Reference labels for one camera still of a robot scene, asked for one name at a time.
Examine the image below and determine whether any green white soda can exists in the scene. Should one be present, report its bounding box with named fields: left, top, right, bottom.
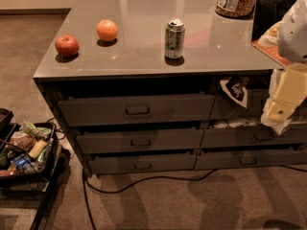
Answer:
left=164, top=18, right=185, bottom=59

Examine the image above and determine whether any green bag in bin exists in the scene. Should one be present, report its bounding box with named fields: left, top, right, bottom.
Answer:
left=20, top=122, right=51, bottom=139

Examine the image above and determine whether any grey drawer cabinet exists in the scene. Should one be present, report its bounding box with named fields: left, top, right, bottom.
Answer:
left=34, top=0, right=307, bottom=175

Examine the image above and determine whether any orange laptop keyboard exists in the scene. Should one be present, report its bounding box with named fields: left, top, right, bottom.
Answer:
left=251, top=40, right=290, bottom=67

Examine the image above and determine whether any black bin of snacks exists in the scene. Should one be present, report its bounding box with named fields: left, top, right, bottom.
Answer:
left=0, top=108, right=59, bottom=188

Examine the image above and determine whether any black floor cable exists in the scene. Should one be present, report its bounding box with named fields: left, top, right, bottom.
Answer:
left=82, top=165, right=307, bottom=230

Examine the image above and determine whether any yellow snack in bin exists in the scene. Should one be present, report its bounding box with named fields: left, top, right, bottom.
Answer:
left=29, top=140, right=47, bottom=159

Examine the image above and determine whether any orange fruit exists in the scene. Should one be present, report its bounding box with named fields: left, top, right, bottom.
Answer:
left=97, top=20, right=118, bottom=42

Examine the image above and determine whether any large snack jar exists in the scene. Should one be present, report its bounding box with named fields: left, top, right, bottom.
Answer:
left=216, top=0, right=255, bottom=18

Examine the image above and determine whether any red apple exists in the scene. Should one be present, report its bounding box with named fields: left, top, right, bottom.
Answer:
left=55, top=34, right=79, bottom=58

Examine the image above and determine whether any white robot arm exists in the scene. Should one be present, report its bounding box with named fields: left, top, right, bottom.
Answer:
left=260, top=0, right=307, bottom=135

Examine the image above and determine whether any blue packet in bin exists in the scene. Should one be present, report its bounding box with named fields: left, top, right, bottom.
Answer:
left=11, top=154, right=32, bottom=170

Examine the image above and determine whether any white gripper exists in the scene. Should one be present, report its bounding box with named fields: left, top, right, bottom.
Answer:
left=260, top=63, right=307, bottom=135

